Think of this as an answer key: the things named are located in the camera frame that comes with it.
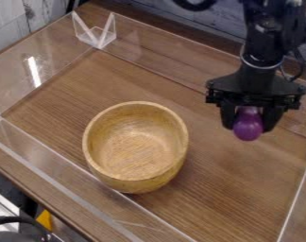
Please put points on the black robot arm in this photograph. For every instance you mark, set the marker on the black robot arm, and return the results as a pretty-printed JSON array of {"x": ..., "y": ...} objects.
[{"x": 275, "y": 25}]

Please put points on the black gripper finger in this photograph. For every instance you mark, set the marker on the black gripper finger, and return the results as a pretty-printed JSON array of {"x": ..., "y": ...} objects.
[
  {"x": 271, "y": 116},
  {"x": 227, "y": 113}
]

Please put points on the clear acrylic corner bracket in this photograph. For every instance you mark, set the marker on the clear acrylic corner bracket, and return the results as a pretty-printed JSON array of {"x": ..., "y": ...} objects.
[{"x": 99, "y": 37}]

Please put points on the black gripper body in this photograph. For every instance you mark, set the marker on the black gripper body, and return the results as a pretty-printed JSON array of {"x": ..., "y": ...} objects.
[{"x": 253, "y": 87}]

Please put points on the clear acrylic front wall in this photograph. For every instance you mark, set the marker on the clear acrylic front wall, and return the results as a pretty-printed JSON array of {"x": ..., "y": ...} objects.
[{"x": 101, "y": 214}]

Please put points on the yellow black device corner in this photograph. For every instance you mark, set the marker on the yellow black device corner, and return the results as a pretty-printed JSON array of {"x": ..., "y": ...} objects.
[{"x": 45, "y": 220}]

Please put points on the brown wooden bowl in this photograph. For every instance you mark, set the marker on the brown wooden bowl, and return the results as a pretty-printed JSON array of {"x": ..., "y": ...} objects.
[{"x": 135, "y": 144}]

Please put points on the purple toy eggplant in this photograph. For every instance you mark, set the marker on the purple toy eggplant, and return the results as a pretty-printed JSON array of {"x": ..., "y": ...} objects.
[{"x": 248, "y": 124}]

